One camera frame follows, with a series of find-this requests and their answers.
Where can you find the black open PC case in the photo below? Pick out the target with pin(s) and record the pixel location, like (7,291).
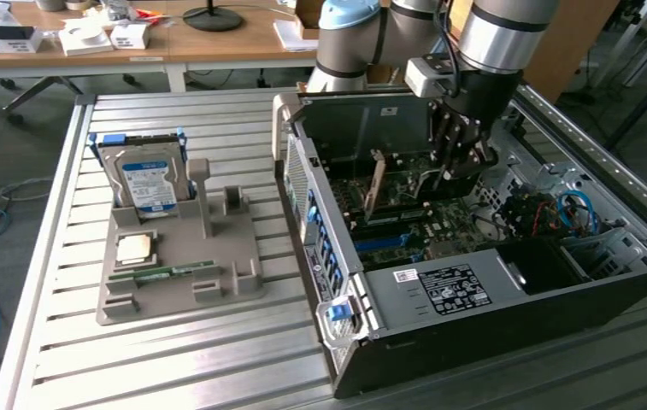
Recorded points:
(471,354)

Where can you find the blue expansion slot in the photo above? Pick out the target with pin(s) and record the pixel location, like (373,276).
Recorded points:
(380,245)

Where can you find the white paper stack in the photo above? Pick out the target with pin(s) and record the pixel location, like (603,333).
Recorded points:
(292,38)

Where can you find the grey parts rack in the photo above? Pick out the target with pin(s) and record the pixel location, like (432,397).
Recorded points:
(186,256)

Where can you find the white box black lid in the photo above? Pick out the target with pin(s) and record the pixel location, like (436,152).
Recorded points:
(18,45)

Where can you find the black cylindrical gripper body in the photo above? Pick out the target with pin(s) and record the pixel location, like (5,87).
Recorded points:
(483,94)

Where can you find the silver CPU chip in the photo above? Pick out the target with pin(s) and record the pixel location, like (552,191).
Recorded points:
(134,249)

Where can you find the black round lamp base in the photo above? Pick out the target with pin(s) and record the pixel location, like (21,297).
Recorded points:
(212,21)

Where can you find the black fan shroud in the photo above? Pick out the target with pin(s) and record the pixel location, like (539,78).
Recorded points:
(540,267)

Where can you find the brown cardboard box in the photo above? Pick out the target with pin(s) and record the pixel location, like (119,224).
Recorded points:
(307,17)

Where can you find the white box with tape roll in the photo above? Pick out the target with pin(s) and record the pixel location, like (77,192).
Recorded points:
(86,42)

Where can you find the metal disk bay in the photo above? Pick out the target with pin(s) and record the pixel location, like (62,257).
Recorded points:
(619,252)

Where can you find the green RAM stick black chips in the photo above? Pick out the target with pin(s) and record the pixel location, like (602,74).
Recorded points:
(408,216)

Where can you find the grey chipset heatsink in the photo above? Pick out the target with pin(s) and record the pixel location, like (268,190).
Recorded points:
(443,251)

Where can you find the grey cup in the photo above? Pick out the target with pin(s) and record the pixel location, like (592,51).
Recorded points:
(50,5)

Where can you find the beige tape roll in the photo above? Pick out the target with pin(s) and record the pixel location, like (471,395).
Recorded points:
(79,5)

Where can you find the grey power supply unit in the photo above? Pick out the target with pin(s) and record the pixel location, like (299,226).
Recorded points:
(392,299)

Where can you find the wooden desk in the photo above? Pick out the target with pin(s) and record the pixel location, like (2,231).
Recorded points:
(43,60)

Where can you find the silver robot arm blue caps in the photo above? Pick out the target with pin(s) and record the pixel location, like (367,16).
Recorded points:
(500,38)

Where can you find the small white box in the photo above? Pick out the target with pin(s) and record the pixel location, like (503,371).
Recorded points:
(129,38)

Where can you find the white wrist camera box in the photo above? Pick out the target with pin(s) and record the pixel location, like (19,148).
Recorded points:
(428,79)

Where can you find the blue case latch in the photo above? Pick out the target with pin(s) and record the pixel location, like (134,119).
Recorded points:
(339,312)

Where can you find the hard disk in blue carrier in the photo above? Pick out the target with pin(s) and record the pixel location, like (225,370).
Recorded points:
(144,179)

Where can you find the green motherboard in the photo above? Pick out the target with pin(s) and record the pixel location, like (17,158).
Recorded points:
(448,226)

